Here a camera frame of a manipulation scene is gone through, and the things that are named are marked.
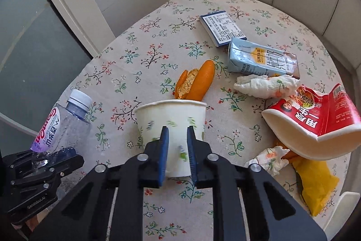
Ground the orange peel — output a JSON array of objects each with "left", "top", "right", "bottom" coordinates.
[{"left": 173, "top": 60, "right": 216, "bottom": 100}]

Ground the white chair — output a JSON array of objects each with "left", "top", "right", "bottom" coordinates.
[{"left": 322, "top": 190, "right": 361, "bottom": 241}]

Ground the clear plastic water bottle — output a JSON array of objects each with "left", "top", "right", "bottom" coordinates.
[{"left": 30, "top": 89, "right": 93, "bottom": 171}]

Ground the light blue milk carton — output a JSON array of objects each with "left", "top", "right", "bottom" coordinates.
[{"left": 227, "top": 38, "right": 301, "bottom": 80}]

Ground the small blue box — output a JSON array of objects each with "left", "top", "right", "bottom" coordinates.
[{"left": 199, "top": 10, "right": 249, "bottom": 47}]

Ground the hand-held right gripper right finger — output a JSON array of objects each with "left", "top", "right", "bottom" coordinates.
[{"left": 187, "top": 125, "right": 328, "bottom": 241}]

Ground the floral tablecloth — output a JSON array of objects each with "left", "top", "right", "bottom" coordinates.
[{"left": 46, "top": 0, "right": 353, "bottom": 241}]

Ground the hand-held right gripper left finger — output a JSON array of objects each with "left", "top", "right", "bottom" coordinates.
[{"left": 30, "top": 126, "right": 170, "bottom": 241}]

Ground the white floral paper cup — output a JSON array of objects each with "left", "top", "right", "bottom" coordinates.
[{"left": 133, "top": 99, "right": 208, "bottom": 178}]

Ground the yellow packet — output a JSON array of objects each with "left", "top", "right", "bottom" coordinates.
[{"left": 282, "top": 148, "right": 340, "bottom": 217}]

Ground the red instant noodle bowl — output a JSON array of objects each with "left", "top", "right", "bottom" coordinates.
[{"left": 261, "top": 83, "right": 361, "bottom": 160}]

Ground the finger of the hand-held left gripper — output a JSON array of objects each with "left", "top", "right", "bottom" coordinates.
[
  {"left": 2, "top": 151, "right": 37, "bottom": 175},
  {"left": 42, "top": 147, "right": 85, "bottom": 182}
]

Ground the printed white tissue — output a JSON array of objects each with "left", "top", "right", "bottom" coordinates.
[
  {"left": 234, "top": 74, "right": 302, "bottom": 100},
  {"left": 245, "top": 145, "right": 291, "bottom": 176}
]

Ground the frosted glass door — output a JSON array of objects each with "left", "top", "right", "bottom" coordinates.
[{"left": 0, "top": 0, "right": 93, "bottom": 157}]

